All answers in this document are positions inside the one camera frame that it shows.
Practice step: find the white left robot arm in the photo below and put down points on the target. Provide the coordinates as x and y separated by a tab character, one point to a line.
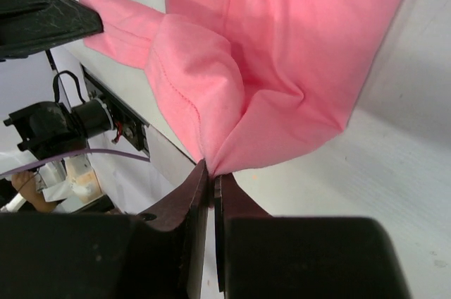
49	129

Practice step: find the pink t-shirt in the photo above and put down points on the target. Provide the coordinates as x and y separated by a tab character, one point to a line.
246	84

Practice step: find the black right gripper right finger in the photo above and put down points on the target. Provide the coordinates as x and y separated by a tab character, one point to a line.
242	242

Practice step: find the person's hand in background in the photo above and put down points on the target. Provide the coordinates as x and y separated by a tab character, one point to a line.
25	185

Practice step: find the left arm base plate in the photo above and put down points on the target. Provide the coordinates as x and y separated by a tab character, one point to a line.
133	125

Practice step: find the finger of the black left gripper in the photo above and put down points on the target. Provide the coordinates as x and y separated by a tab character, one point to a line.
31	26

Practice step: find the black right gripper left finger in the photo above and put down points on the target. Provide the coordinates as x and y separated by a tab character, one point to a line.
178	224

